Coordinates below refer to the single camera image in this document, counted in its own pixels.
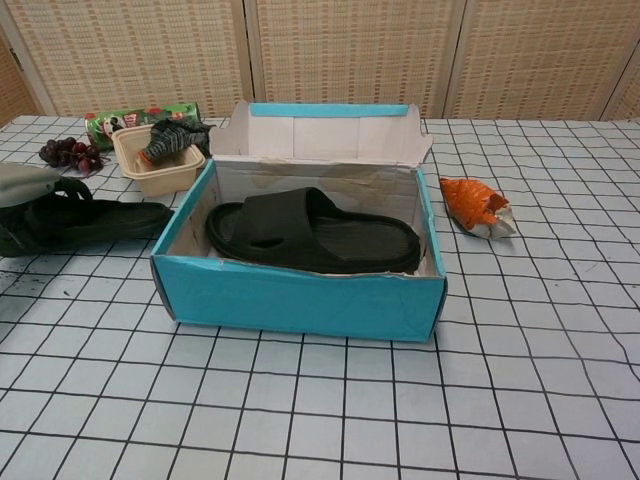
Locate beige woven folding screen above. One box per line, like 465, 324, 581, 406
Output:
0, 0, 640, 121

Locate blue checkered tablecloth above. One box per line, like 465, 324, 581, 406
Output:
0, 115, 640, 480

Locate crumpled orange snack bag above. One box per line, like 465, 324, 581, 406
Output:
438, 175, 517, 240

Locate open blue cardboard shoe box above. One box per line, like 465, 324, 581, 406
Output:
150, 101, 447, 344

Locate black rubber slipper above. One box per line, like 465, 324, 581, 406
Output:
205, 186, 422, 275
0, 197, 175, 257

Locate grey striped knit glove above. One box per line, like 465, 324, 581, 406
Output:
137, 118, 217, 164

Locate green chips can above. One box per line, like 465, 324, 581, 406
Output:
83, 102, 201, 151

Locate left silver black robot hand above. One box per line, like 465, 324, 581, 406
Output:
0, 162, 94, 211

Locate dark red grape bunch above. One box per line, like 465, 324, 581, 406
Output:
38, 137, 111, 176

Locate beige food tray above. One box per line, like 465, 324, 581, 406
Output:
111, 124, 207, 197

